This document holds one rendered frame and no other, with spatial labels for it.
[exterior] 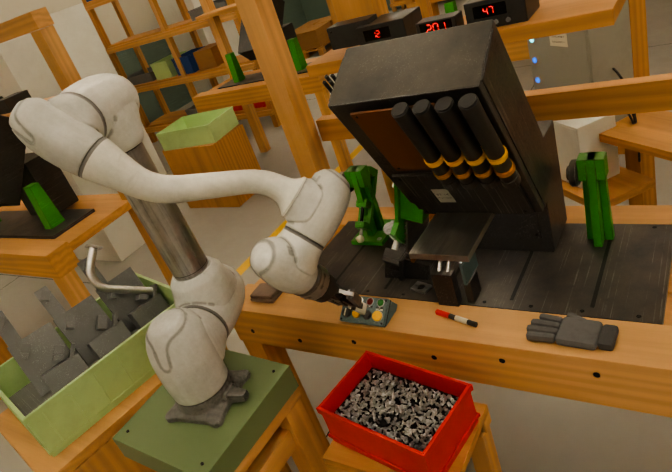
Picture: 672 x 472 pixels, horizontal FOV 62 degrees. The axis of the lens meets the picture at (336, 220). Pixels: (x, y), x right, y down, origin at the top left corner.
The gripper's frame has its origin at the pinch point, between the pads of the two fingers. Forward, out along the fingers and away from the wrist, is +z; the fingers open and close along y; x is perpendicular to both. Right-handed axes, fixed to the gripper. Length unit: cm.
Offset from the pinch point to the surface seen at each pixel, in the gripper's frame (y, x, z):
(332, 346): -18.9, -9.1, 20.3
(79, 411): -84, -45, -12
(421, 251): 17.3, 15.0, -3.2
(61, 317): -111, -18, -13
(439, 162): 28.4, 29.0, -23.9
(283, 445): -19.0, -39.2, 7.7
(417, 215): 8.6, 29.4, 7.3
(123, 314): -102, -12, 4
